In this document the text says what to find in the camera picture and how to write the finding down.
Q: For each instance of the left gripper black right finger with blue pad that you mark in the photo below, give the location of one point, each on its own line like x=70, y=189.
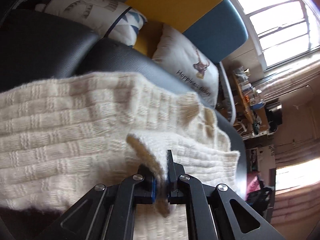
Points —
x=214, y=212

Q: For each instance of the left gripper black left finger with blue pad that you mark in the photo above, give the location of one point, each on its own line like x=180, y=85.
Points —
x=105, y=212

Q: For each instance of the cream knitted sweater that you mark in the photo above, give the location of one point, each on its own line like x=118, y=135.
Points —
x=60, y=137

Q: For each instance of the pink red cloth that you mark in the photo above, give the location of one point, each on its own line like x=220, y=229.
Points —
x=252, y=183

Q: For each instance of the cluttered wooden side table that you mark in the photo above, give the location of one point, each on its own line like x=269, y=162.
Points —
x=248, y=123

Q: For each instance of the black appliance on table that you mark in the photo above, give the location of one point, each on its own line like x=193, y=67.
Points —
x=274, y=115

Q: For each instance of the blue kettle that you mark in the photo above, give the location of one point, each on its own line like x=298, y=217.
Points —
x=257, y=106

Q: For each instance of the beige window curtain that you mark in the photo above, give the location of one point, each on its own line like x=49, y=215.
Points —
x=289, y=80

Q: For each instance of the deer print white pillow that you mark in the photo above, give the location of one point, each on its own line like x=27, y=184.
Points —
x=178, y=56

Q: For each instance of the black leather ottoman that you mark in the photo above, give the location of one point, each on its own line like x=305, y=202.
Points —
x=37, y=46

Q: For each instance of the zebra print pillow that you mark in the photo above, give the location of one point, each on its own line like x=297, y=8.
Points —
x=109, y=18

